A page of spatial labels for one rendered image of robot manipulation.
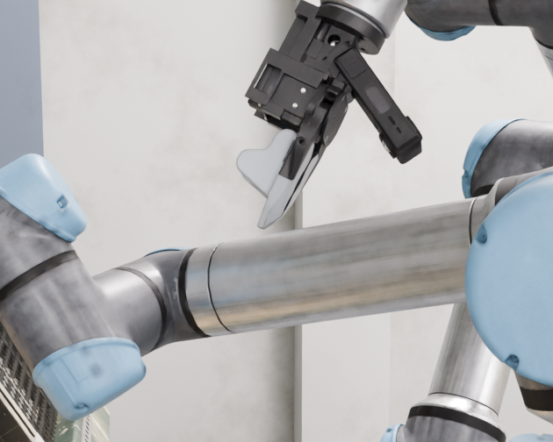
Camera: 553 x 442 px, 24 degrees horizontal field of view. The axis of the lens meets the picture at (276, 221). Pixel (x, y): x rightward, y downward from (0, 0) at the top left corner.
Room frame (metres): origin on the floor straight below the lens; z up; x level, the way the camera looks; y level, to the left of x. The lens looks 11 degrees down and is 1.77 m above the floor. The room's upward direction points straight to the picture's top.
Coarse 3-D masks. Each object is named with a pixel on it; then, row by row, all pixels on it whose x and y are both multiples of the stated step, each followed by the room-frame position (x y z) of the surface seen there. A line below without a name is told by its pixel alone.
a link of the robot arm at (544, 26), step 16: (496, 0) 1.25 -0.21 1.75; (512, 0) 1.25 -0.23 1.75; (528, 0) 1.24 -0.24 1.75; (544, 0) 1.23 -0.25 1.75; (496, 16) 1.26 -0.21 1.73; (512, 16) 1.26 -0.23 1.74; (528, 16) 1.25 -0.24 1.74; (544, 16) 1.24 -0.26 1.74; (544, 32) 1.26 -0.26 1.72; (544, 48) 1.29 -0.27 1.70
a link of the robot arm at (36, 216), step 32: (32, 160) 0.94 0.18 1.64; (0, 192) 0.92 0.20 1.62; (32, 192) 0.92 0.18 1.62; (64, 192) 0.94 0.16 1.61; (0, 224) 0.92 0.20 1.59; (32, 224) 0.92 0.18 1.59; (64, 224) 0.93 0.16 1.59; (0, 256) 0.91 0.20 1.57; (32, 256) 0.91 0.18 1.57; (0, 288) 0.91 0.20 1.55
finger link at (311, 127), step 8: (328, 104) 1.17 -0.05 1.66; (320, 112) 1.15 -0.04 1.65; (304, 120) 1.15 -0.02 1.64; (312, 120) 1.15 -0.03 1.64; (320, 120) 1.15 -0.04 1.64; (304, 128) 1.15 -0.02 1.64; (312, 128) 1.15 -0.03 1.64; (320, 128) 1.16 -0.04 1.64; (304, 136) 1.14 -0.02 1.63; (312, 136) 1.14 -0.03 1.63; (296, 144) 1.14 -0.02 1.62; (304, 144) 1.15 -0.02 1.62; (296, 152) 1.14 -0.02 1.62; (304, 152) 1.14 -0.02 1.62; (288, 160) 1.15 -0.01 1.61; (296, 160) 1.14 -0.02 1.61; (288, 168) 1.15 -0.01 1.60; (296, 168) 1.14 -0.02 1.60; (288, 176) 1.15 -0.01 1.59
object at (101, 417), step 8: (104, 408) 2.74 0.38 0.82; (96, 416) 2.61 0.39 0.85; (104, 416) 2.68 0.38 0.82; (56, 424) 2.47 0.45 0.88; (64, 424) 2.44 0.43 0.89; (72, 424) 2.41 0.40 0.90; (80, 424) 2.43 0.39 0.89; (96, 424) 2.56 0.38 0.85; (104, 424) 2.63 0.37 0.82; (56, 432) 2.42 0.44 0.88; (64, 432) 2.39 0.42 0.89; (72, 432) 2.36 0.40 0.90; (96, 432) 2.51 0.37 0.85; (104, 432) 2.58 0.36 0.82; (56, 440) 2.37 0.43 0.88; (64, 440) 2.34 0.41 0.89; (72, 440) 2.32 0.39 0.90; (96, 440) 2.47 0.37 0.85; (104, 440) 2.54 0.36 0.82
